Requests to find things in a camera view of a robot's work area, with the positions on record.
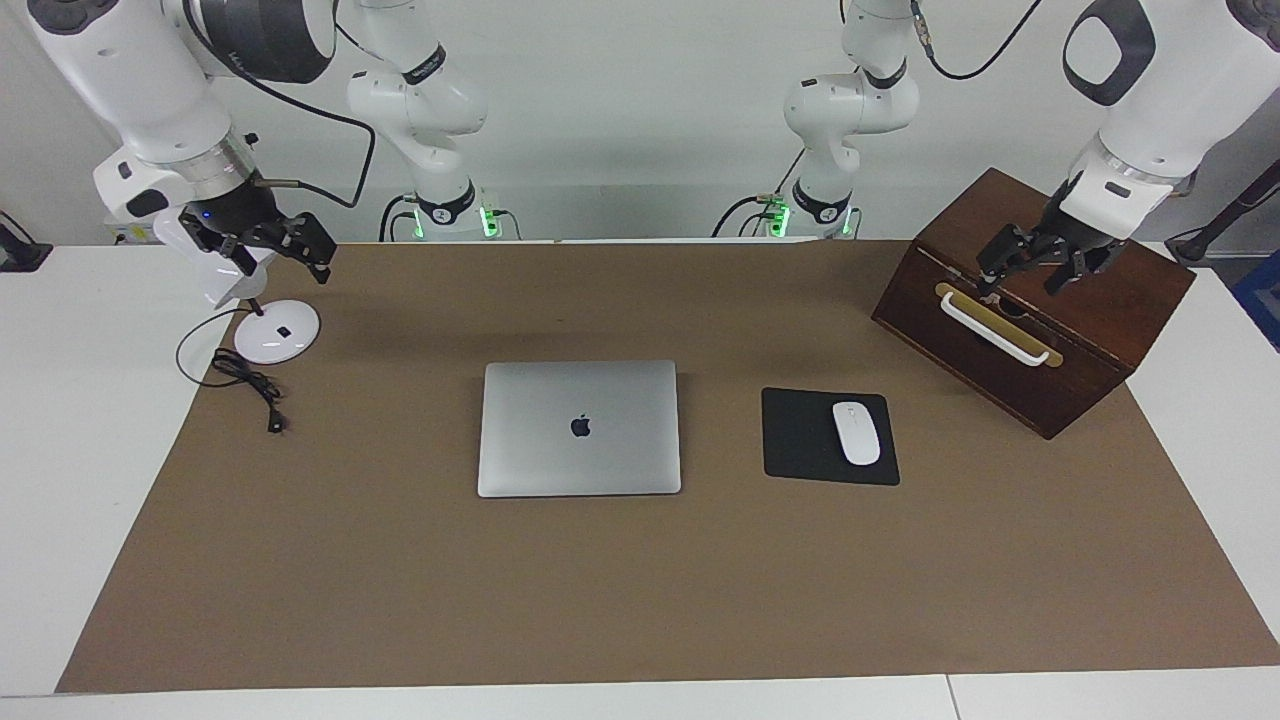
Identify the black right base cable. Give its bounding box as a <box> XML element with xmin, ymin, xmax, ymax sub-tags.
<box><xmin>378</xmin><ymin>193</ymin><xmax>416</xmax><ymax>242</ymax></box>

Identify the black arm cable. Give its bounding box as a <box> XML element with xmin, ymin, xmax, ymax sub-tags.
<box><xmin>905</xmin><ymin>0</ymin><xmax>1046</xmax><ymax>81</ymax></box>
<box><xmin>180</xmin><ymin>0</ymin><xmax>377</xmax><ymax>211</ymax></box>

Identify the black tripod stand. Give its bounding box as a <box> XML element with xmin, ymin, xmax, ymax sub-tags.
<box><xmin>1165</xmin><ymin>160</ymin><xmax>1280</xmax><ymax>263</ymax></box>

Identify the black left base cable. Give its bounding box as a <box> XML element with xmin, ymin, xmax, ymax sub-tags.
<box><xmin>712</xmin><ymin>150</ymin><xmax>806</xmax><ymax>238</ymax></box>

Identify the black mouse pad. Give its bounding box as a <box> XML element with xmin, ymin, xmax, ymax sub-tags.
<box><xmin>761</xmin><ymin>387</ymin><xmax>901</xmax><ymax>487</ymax></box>

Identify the silver grey laptop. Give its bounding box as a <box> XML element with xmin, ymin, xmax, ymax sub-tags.
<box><xmin>477</xmin><ymin>360</ymin><xmax>683</xmax><ymax>499</ymax></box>

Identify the black lamp power cable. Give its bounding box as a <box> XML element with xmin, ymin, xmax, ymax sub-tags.
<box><xmin>176</xmin><ymin>307</ymin><xmax>289</xmax><ymax>435</ymax></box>

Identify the white computer mouse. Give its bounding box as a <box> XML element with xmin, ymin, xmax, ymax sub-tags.
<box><xmin>832</xmin><ymin>401</ymin><xmax>882</xmax><ymax>467</ymax></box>

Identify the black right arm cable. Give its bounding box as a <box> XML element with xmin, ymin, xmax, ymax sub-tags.
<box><xmin>180</xmin><ymin>0</ymin><xmax>377</xmax><ymax>211</ymax></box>

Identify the brown table mat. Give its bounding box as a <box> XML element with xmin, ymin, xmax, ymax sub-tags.
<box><xmin>55</xmin><ymin>238</ymin><xmax>1280</xmax><ymax>694</ymax></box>

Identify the white box handle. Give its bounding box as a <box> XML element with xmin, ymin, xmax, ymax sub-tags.
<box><xmin>940</xmin><ymin>290</ymin><xmax>1053</xmax><ymax>368</ymax></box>

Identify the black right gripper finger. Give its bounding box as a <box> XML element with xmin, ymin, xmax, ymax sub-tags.
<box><xmin>180</xmin><ymin>228</ymin><xmax>256</xmax><ymax>277</ymax></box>
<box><xmin>270</xmin><ymin>212</ymin><xmax>336</xmax><ymax>285</ymax></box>

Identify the black base cable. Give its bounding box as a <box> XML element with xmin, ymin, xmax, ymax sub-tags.
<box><xmin>712</xmin><ymin>150</ymin><xmax>806</xmax><ymax>238</ymax></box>
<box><xmin>378</xmin><ymin>193</ymin><xmax>416</xmax><ymax>242</ymax></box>

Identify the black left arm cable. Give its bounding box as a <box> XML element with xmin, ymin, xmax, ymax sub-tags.
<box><xmin>905</xmin><ymin>0</ymin><xmax>1046</xmax><ymax>81</ymax></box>

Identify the black clamp mount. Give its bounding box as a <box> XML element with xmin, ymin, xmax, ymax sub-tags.
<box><xmin>0</xmin><ymin>212</ymin><xmax>53</xmax><ymax>273</ymax></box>

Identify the dark brown wooden box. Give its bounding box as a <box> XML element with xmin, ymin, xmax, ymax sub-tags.
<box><xmin>871</xmin><ymin>167</ymin><xmax>1197</xmax><ymax>441</ymax></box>

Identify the blue crate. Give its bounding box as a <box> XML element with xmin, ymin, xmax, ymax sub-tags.
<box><xmin>1232</xmin><ymin>250</ymin><xmax>1280</xmax><ymax>351</ymax></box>

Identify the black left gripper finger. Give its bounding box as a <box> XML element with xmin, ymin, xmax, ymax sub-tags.
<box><xmin>975</xmin><ymin>225</ymin><xmax>1041</xmax><ymax>296</ymax></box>
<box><xmin>1045</xmin><ymin>243</ymin><xmax>1126</xmax><ymax>296</ymax></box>

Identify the white desk lamp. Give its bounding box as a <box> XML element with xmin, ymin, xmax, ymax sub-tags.
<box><xmin>155</xmin><ymin>215</ymin><xmax>322</xmax><ymax>365</ymax></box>

